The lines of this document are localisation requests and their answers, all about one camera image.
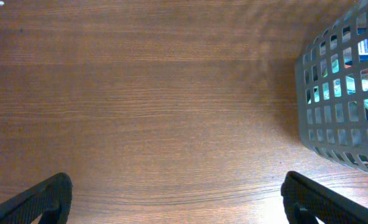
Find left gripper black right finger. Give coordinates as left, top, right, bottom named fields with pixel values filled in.
left=280, top=171, right=368, bottom=223

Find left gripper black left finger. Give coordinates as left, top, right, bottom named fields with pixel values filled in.
left=0, top=172, right=73, bottom=224

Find mint green wipes pack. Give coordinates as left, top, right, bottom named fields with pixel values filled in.
left=300, top=52, right=368, bottom=124

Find dark blue tissue pack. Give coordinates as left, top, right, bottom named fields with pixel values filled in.
left=343, top=27, right=368, bottom=68

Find grey plastic lattice basket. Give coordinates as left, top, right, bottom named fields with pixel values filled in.
left=295, top=0, right=368, bottom=173

